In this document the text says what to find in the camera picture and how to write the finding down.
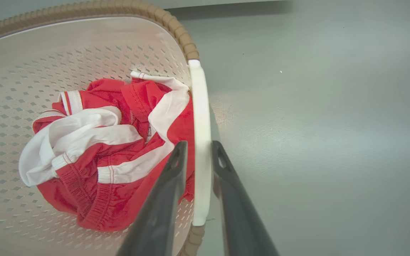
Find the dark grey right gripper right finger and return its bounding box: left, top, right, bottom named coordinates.
left=211, top=140, right=280, bottom=256

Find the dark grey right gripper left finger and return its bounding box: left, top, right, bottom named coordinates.
left=116, top=141, right=188, bottom=256

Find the white perforated laundry basket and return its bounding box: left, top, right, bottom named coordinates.
left=0, top=0, right=212, bottom=256

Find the red and white garment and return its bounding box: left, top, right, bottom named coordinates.
left=19, top=71, right=195, bottom=232

